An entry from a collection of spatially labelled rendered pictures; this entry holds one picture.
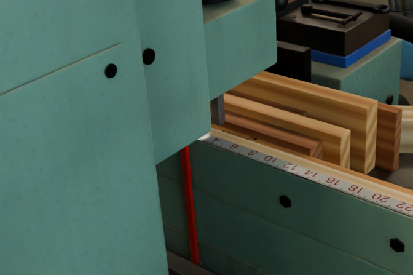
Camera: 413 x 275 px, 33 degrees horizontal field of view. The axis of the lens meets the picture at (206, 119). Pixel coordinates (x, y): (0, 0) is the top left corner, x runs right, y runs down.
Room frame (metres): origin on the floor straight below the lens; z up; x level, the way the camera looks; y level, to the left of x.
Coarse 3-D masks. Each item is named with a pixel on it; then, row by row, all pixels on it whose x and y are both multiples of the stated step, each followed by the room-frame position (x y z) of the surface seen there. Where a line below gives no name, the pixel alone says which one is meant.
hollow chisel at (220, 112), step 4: (220, 96) 0.58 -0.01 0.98; (212, 100) 0.58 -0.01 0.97; (216, 100) 0.58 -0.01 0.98; (220, 100) 0.58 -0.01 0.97; (212, 104) 0.58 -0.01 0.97; (216, 104) 0.58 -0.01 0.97; (220, 104) 0.58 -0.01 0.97; (212, 108) 0.58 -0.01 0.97; (216, 108) 0.58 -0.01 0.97; (220, 108) 0.58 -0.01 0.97; (212, 112) 0.58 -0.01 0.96; (216, 112) 0.58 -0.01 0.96; (220, 112) 0.58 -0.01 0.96; (224, 112) 0.58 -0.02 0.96; (212, 116) 0.58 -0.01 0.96; (216, 116) 0.58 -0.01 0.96; (220, 116) 0.58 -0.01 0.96; (224, 116) 0.58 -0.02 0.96; (212, 120) 0.58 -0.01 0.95; (216, 120) 0.58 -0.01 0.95; (220, 120) 0.58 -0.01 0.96; (224, 120) 0.58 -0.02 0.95; (216, 124) 0.58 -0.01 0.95; (220, 124) 0.58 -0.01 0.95
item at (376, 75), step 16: (384, 48) 0.71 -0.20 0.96; (400, 48) 0.73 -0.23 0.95; (320, 64) 0.68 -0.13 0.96; (352, 64) 0.67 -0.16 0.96; (368, 64) 0.67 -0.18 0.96; (384, 64) 0.70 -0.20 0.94; (400, 64) 0.73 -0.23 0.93; (320, 80) 0.65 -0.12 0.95; (336, 80) 0.64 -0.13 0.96; (352, 80) 0.65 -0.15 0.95; (368, 80) 0.68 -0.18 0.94; (384, 80) 0.70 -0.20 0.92; (368, 96) 0.68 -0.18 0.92; (384, 96) 0.70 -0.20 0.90
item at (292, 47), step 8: (280, 48) 0.65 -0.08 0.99; (288, 48) 0.64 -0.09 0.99; (296, 48) 0.64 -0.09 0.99; (304, 48) 0.64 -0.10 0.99; (280, 56) 0.65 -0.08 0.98; (288, 56) 0.64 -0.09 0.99; (296, 56) 0.63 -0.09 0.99; (304, 56) 0.63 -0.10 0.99; (280, 64) 0.65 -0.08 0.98; (288, 64) 0.64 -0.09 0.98; (296, 64) 0.63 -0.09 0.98; (304, 64) 0.63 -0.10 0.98; (272, 72) 0.65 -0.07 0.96; (280, 72) 0.65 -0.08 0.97; (288, 72) 0.64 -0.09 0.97; (296, 72) 0.63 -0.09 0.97; (304, 72) 0.63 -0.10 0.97; (304, 80) 0.63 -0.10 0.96
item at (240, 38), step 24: (240, 0) 0.57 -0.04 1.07; (264, 0) 0.58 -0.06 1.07; (216, 24) 0.53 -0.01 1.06; (240, 24) 0.56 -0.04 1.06; (264, 24) 0.58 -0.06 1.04; (216, 48) 0.53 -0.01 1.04; (240, 48) 0.55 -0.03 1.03; (264, 48) 0.58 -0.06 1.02; (216, 72) 0.53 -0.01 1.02; (240, 72) 0.55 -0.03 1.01; (216, 96) 0.53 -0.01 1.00
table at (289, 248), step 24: (408, 168) 0.55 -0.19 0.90; (168, 192) 0.57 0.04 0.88; (168, 216) 0.57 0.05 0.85; (216, 216) 0.53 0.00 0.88; (240, 216) 0.51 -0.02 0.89; (216, 240) 0.53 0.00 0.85; (240, 240) 0.51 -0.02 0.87; (264, 240) 0.49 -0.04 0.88; (288, 240) 0.47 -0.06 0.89; (312, 240) 0.46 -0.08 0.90; (264, 264) 0.49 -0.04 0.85; (288, 264) 0.47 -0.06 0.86; (312, 264) 0.46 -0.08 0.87; (336, 264) 0.44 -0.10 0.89; (360, 264) 0.43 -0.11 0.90
